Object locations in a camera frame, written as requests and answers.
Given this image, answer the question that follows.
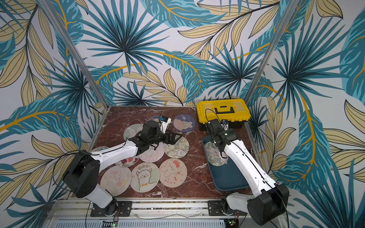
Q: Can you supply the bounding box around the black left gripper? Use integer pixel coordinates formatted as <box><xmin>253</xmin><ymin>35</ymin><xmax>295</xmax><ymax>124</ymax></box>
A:
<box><xmin>149</xmin><ymin>129</ymin><xmax>183</xmax><ymax>144</ymax></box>

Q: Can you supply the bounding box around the green tulip bunny coaster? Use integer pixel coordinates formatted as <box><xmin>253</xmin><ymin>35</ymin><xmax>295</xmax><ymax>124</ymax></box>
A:
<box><xmin>163</xmin><ymin>137</ymin><xmax>190</xmax><ymax>159</ymax></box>

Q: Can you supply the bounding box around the teal plastic storage tray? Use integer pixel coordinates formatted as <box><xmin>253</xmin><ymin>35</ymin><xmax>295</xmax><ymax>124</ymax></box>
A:
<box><xmin>202</xmin><ymin>136</ymin><xmax>249</xmax><ymax>192</ymax></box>

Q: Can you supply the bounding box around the pink bow bunny coaster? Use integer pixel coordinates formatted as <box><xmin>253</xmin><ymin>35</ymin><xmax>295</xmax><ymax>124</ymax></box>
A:
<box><xmin>159</xmin><ymin>158</ymin><xmax>188</xmax><ymax>188</ymax></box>

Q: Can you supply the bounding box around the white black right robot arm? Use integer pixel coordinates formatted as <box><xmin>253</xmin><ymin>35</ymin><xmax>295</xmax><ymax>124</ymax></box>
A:
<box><xmin>205</xmin><ymin>119</ymin><xmax>289</xmax><ymax>226</ymax></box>

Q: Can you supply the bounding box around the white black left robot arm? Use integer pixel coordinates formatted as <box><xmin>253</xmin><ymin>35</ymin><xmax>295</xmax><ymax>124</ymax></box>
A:
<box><xmin>62</xmin><ymin>116</ymin><xmax>182</xmax><ymax>212</ymax></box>

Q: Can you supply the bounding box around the blue denim bears coaster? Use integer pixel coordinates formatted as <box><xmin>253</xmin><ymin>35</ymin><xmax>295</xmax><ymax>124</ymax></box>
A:
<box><xmin>149</xmin><ymin>116</ymin><xmax>161</xmax><ymax>123</ymax></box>

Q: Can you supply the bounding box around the pink unicorn coaster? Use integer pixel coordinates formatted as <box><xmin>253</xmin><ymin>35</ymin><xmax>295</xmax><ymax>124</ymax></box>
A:
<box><xmin>139</xmin><ymin>142</ymin><xmax>164</xmax><ymax>163</ymax></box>

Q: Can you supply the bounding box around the yellow black toolbox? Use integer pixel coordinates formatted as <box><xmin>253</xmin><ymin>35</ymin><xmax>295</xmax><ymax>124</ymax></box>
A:
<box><xmin>196</xmin><ymin>98</ymin><xmax>251</xmax><ymax>131</ymax></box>

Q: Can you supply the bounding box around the purple bunny planet coaster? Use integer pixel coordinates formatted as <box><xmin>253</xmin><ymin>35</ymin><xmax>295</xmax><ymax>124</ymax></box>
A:
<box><xmin>173</xmin><ymin>114</ymin><xmax>196</xmax><ymax>133</ymax></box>

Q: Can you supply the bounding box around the rose flower coaster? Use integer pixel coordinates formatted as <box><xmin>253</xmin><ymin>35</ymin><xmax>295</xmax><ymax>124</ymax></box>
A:
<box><xmin>115</xmin><ymin>156</ymin><xmax>139</xmax><ymax>168</ymax></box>

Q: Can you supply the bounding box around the alpaca coaster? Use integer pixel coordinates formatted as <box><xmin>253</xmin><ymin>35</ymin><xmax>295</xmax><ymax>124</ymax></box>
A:
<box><xmin>130</xmin><ymin>162</ymin><xmax>160</xmax><ymax>193</ymax></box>

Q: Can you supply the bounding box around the beige doodle coaster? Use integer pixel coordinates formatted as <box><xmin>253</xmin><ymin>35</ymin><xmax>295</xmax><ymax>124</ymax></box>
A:
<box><xmin>91</xmin><ymin>146</ymin><xmax>109</xmax><ymax>152</ymax></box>

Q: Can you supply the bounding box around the pale pink cat coaster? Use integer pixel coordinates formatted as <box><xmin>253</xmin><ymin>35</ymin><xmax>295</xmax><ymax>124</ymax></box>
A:
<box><xmin>100</xmin><ymin>166</ymin><xmax>132</xmax><ymax>197</ymax></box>

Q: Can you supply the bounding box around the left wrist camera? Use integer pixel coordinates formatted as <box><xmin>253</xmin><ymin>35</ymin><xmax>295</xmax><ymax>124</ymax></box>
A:
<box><xmin>159</xmin><ymin>116</ymin><xmax>171</xmax><ymax>134</ymax></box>

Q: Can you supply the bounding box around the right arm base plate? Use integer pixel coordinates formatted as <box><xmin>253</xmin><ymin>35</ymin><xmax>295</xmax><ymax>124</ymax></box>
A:
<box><xmin>207</xmin><ymin>199</ymin><xmax>247</xmax><ymax>216</ymax></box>

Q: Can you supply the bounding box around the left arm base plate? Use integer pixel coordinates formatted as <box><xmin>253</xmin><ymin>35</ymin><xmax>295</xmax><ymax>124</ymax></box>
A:
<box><xmin>90</xmin><ymin>200</ymin><xmax>133</xmax><ymax>217</ymax></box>

